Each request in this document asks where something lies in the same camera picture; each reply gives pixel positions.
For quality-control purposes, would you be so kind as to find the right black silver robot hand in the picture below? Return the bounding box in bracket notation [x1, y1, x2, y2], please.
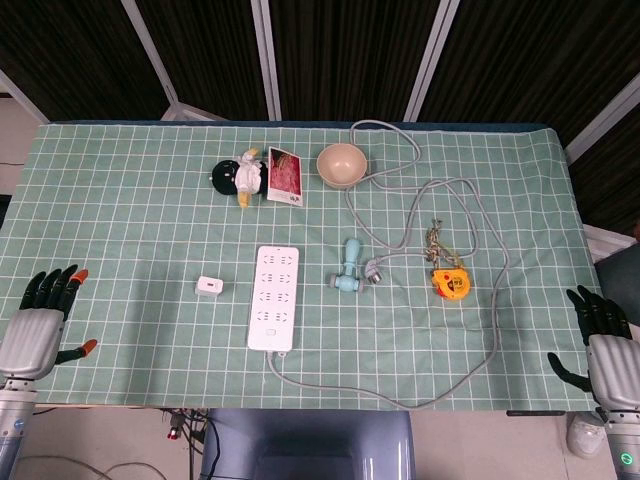
[547, 284, 640, 411]

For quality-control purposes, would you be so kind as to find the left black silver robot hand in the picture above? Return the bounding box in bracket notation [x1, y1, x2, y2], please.
[0, 263, 99, 381]

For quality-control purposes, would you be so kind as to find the white charger adapter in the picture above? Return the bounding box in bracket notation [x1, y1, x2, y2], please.
[195, 275, 225, 300]

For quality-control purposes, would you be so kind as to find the white power strip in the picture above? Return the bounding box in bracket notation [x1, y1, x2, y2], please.
[246, 244, 301, 357]

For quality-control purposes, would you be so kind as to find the white rounded floor object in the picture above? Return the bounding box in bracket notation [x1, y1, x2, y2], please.
[566, 412, 607, 457]

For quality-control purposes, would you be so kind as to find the green checked tablecloth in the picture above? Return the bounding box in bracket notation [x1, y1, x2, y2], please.
[0, 121, 609, 412]

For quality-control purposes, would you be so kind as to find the yellow tape measure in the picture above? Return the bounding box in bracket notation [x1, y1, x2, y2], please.
[431, 267, 473, 301]

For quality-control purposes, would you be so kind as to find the black white penguin plush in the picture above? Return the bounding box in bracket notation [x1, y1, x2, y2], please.
[210, 147, 266, 210]

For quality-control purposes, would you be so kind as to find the light blue massage roller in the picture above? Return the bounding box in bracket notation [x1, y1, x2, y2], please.
[327, 238, 368, 294]

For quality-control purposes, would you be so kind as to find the red white seed packet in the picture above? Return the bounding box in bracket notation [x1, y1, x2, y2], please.
[266, 145, 305, 206]

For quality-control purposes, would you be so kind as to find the beige bowl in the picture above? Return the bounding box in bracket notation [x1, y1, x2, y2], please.
[316, 143, 369, 190]

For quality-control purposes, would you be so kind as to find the floor cable bundle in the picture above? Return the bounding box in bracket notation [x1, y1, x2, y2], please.
[159, 407, 211, 446]

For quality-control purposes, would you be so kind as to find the braided rope keychain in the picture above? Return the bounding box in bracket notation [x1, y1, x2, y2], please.
[424, 218, 464, 274]

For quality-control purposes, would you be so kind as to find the grey power strip cable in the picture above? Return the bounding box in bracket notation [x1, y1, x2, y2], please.
[267, 118, 512, 412]

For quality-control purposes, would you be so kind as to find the white partition post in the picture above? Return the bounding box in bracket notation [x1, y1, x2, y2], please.
[403, 0, 460, 121]
[249, 0, 282, 121]
[121, 0, 180, 107]

